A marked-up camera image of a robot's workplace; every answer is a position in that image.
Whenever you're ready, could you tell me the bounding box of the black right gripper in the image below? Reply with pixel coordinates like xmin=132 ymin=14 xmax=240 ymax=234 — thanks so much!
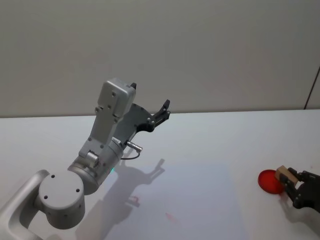
xmin=279 ymin=167 xmax=320 ymax=210

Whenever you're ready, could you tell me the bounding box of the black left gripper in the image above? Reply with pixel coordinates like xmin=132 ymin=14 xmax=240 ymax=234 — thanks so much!
xmin=114 ymin=82 xmax=172 ymax=146

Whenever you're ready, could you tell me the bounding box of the small tan wooden block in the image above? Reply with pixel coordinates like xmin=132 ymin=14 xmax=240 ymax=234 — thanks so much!
xmin=275 ymin=164 xmax=300 ymax=187

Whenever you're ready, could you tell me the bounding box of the round red flat disc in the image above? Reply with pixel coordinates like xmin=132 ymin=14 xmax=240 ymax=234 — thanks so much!
xmin=257 ymin=168 xmax=286 ymax=195

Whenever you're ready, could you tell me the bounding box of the pale backdrop curtain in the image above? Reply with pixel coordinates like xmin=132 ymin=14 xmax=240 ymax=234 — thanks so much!
xmin=0 ymin=0 xmax=320 ymax=120

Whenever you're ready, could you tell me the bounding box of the white table cloth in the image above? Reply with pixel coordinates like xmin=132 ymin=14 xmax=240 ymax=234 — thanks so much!
xmin=0 ymin=109 xmax=320 ymax=240

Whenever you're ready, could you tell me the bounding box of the thin dark cable silver plug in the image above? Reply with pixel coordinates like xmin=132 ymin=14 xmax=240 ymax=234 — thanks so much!
xmin=119 ymin=140 xmax=145 ymax=161

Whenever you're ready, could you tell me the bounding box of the dark grey post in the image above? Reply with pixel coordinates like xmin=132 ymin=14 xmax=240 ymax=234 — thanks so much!
xmin=303 ymin=65 xmax=320 ymax=110

